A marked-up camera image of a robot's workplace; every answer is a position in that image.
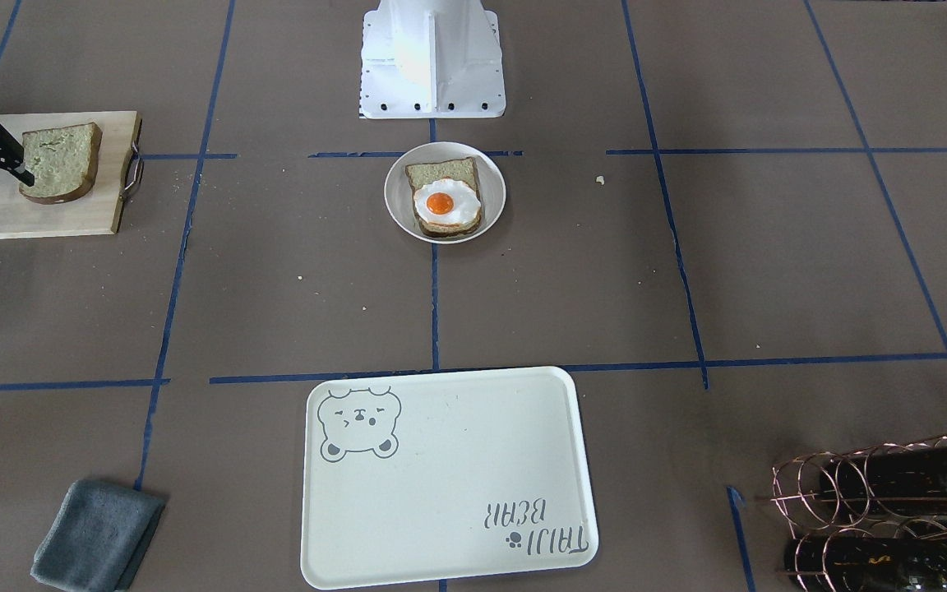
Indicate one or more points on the white round plate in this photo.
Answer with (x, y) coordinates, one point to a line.
(398, 195)

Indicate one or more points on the grey folded cloth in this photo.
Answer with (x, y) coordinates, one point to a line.
(98, 539)

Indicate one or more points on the dark wine bottle upper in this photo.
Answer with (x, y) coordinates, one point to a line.
(907, 483)

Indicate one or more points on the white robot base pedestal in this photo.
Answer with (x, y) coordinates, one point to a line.
(431, 59)

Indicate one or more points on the cream bear tray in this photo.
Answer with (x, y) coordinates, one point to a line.
(444, 476)

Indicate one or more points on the copper wire bottle rack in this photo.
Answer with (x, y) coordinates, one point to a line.
(796, 496)

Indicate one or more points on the fried egg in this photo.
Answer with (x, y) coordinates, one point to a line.
(447, 202)

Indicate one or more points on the dark wine bottle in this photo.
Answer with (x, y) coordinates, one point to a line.
(907, 483)
(850, 563)

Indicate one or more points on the bread slice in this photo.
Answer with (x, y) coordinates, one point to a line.
(464, 169)
(63, 161)

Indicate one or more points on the wooden cutting board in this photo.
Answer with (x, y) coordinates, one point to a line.
(96, 213)

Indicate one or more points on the dark wine bottle lower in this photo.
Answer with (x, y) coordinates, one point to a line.
(850, 563)

